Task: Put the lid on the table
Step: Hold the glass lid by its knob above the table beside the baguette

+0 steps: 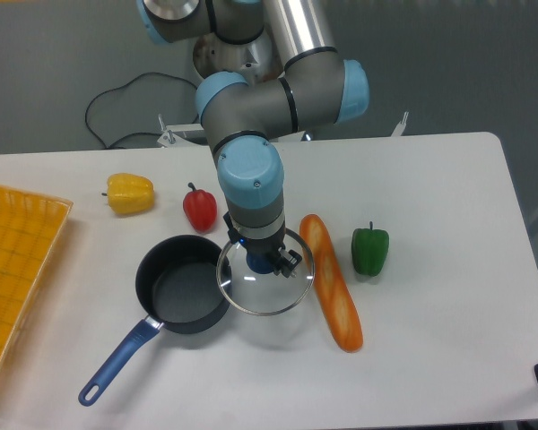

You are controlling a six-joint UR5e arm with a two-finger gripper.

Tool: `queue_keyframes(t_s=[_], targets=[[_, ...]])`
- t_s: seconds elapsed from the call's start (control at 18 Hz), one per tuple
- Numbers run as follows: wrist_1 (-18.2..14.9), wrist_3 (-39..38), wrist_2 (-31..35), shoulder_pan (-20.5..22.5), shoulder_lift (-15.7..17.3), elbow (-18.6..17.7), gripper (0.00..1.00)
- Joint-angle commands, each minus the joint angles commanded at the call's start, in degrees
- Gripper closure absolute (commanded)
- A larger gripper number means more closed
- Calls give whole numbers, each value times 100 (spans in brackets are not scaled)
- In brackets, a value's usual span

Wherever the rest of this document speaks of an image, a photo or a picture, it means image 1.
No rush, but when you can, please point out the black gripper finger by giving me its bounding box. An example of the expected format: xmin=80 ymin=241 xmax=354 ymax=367
xmin=269 ymin=248 xmax=303 ymax=279
xmin=223 ymin=211 xmax=239 ymax=245

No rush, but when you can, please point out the red bell pepper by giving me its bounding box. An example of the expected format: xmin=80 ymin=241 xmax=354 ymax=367
xmin=182 ymin=183 xmax=217 ymax=233

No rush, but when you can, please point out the orange baguette bread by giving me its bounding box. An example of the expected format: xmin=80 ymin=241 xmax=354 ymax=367
xmin=299 ymin=214 xmax=364 ymax=353

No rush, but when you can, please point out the black cable on floor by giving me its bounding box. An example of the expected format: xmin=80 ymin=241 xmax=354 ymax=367
xmin=84 ymin=71 xmax=204 ymax=150

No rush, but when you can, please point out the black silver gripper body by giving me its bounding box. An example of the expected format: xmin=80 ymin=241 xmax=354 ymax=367
xmin=232 ymin=211 xmax=286 ymax=265

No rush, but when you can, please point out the black saucepan blue handle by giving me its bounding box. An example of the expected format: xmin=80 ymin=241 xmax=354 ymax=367
xmin=78 ymin=235 xmax=230 ymax=407

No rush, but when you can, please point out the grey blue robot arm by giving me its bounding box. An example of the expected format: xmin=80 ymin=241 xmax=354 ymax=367
xmin=137 ymin=1 xmax=369 ymax=277

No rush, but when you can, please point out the yellow plastic basket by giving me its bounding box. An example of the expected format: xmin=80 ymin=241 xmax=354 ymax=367
xmin=0 ymin=185 xmax=73 ymax=369

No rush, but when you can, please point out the glass lid blue knob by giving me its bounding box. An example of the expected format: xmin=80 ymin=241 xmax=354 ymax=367
xmin=216 ymin=229 xmax=315 ymax=316

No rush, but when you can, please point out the yellow bell pepper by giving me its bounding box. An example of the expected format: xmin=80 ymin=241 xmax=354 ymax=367
xmin=103 ymin=173 xmax=155 ymax=215

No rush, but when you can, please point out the green bell pepper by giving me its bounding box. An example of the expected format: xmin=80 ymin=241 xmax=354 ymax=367
xmin=351 ymin=221 xmax=390 ymax=277

